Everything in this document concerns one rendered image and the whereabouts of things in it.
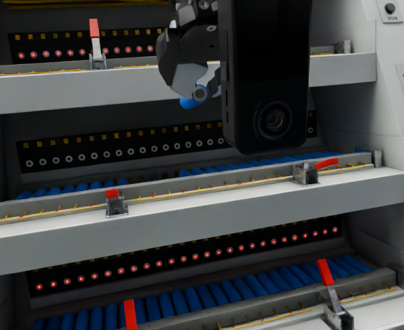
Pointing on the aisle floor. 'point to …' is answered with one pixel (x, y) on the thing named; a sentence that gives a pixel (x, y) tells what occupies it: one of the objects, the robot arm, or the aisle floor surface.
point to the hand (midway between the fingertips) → (200, 95)
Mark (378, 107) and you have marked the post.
